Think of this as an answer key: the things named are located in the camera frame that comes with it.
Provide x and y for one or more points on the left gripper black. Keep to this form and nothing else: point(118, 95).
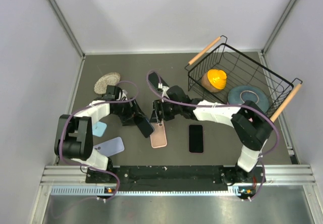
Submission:
point(132, 111)

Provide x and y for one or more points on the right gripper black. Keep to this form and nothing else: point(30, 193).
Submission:
point(159, 105)

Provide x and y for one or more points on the pink phone case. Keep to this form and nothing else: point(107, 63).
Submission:
point(158, 138)

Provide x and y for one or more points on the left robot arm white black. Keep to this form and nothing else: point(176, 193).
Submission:
point(74, 138)

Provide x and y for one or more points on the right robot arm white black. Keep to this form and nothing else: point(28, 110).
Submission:
point(251, 125)

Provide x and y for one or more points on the lavender phone case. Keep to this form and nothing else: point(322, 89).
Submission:
point(110, 147)

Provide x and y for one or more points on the light blue phone case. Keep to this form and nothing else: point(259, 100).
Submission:
point(98, 129)

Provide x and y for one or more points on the green smartphone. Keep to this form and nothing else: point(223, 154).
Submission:
point(155, 79)

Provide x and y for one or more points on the purple edged black smartphone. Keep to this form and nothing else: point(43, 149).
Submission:
point(196, 139)

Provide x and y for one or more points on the speckled beige plate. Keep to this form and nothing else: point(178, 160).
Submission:
point(110, 79)

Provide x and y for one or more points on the orange yellow cupcake toy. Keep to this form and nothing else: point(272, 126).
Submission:
point(214, 80)

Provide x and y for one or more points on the blue ceramic bowl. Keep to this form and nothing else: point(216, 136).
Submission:
point(240, 94)

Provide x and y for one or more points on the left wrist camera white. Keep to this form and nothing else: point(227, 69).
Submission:
point(123, 96)

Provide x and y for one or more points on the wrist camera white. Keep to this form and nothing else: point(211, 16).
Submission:
point(162, 90)
point(123, 96)

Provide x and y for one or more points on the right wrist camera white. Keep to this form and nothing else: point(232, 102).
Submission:
point(162, 90)

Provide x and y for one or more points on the black wire basket wooden handles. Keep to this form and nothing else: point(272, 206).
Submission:
point(241, 70)

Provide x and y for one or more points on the white slotted cable duct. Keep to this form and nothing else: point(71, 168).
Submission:
point(107, 191)

